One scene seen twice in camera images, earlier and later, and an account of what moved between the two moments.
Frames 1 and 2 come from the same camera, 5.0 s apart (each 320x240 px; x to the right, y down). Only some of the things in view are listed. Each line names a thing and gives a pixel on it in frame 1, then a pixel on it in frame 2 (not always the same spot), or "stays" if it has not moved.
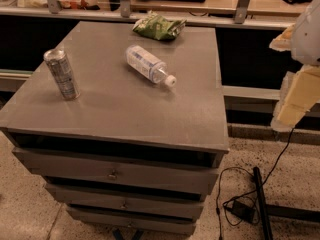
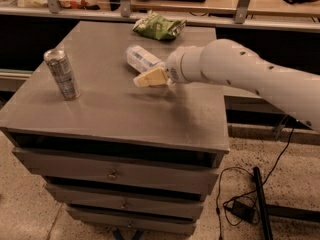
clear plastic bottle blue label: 149,65 stays
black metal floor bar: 268,210 stays
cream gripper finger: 299,93 → 185,64
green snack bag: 159,27 stays
